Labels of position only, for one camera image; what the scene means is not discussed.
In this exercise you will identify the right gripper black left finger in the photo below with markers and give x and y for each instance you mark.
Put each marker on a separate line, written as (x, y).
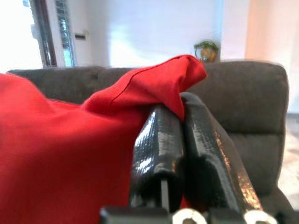
(156, 151)

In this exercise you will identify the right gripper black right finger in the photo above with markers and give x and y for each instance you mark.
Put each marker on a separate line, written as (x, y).
(210, 158)

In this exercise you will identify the red fabric pillow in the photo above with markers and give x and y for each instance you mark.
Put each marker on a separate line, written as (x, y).
(70, 140)

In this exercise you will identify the dark grey fabric sofa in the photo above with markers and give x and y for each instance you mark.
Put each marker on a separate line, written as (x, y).
(252, 105)

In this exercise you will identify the green potted plant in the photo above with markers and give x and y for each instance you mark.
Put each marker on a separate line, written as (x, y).
(206, 52)

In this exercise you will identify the glass louvre window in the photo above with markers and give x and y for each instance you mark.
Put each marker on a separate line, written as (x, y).
(66, 35)

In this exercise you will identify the white wall switch box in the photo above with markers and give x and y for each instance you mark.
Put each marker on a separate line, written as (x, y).
(81, 36)

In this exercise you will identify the dark brown door frame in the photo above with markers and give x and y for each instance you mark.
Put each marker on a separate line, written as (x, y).
(46, 35)

